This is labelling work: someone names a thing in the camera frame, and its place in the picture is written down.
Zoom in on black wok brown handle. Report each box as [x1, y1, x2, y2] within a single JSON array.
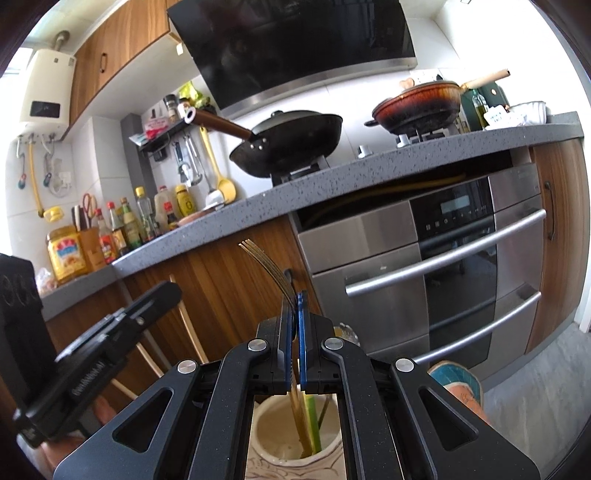
[[178, 104, 343, 179]]

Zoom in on pale vinegar jug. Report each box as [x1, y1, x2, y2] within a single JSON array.
[[154, 185, 179, 230]]

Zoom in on stainless steel built-in oven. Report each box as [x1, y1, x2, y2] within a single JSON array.
[[295, 161, 548, 370]]

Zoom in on wooden wall cabinet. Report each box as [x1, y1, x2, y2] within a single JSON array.
[[69, 0, 184, 130]]

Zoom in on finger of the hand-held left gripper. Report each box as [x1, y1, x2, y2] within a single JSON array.
[[112, 281, 184, 343]]

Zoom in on black range hood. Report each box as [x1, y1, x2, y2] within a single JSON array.
[[167, 0, 419, 118]]

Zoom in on yellow-green plastic utensil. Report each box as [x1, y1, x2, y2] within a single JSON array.
[[308, 396, 325, 454]]

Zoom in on green label sauce bottle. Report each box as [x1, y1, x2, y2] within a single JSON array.
[[120, 198, 142, 250]]

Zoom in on red-brown pan wooden handle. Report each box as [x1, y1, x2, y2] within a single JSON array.
[[365, 69, 511, 136]]

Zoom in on large yellow jar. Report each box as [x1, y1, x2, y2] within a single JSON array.
[[46, 225, 91, 285]]

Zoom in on olive oil glass bottle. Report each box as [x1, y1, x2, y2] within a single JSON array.
[[472, 89, 491, 130]]

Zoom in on white floral ceramic utensil holder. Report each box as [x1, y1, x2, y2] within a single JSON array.
[[245, 396, 347, 480]]

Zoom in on narrow wooden base cabinet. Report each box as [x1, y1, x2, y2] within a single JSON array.
[[525, 136, 591, 355]]

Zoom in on grey stone countertop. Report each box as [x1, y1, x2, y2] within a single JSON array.
[[39, 112, 585, 321]]

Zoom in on wooden knife block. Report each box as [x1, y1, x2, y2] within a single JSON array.
[[78, 226, 107, 273]]

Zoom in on dark soy sauce bottle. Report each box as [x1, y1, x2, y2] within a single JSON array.
[[106, 202, 128, 257]]

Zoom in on printed horse table mat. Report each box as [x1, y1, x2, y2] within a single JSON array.
[[427, 360, 490, 426]]

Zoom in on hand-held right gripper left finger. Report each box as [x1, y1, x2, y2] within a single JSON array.
[[53, 292, 296, 480]]

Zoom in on dark green kitchen appliance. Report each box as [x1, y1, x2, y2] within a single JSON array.
[[462, 80, 509, 130]]

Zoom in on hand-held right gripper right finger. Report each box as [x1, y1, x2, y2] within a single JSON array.
[[298, 292, 541, 480]]

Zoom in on white pot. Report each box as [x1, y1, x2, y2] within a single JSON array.
[[508, 102, 548, 126]]

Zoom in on clear oil bottle yellow cap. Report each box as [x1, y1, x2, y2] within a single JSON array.
[[135, 186, 158, 241]]

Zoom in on hanging metal tongs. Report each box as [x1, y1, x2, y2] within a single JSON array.
[[185, 136, 204, 186]]

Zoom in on yellow-green snack packet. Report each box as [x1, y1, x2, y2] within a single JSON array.
[[179, 82, 209, 110]]

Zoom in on yellow gas hose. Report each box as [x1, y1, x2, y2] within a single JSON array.
[[28, 138, 64, 220]]

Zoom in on hanging metal peeler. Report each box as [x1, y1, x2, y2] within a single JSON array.
[[173, 141, 193, 186]]

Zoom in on yellow squeeze bottle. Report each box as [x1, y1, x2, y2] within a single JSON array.
[[174, 185, 195, 218]]

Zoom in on black wall spice shelf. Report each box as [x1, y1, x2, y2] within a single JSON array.
[[137, 120, 218, 156]]

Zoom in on white water heater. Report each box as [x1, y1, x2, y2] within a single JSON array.
[[19, 48, 77, 135]]

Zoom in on person's left hand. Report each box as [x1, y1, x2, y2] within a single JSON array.
[[39, 396, 118, 469]]

